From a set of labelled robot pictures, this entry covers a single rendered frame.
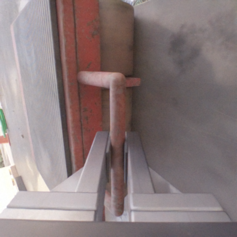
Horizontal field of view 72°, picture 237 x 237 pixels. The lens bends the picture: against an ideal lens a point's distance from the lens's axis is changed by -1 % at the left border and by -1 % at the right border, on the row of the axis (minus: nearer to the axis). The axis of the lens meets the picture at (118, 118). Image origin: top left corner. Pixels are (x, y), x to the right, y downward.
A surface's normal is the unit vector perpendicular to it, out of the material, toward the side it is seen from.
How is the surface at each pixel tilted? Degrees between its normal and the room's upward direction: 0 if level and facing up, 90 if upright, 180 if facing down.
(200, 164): 0
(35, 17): 0
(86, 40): 90
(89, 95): 90
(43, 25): 0
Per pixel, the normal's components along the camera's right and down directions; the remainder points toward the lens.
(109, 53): 0.24, 0.29
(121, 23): 0.59, 0.25
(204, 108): -0.77, 0.19
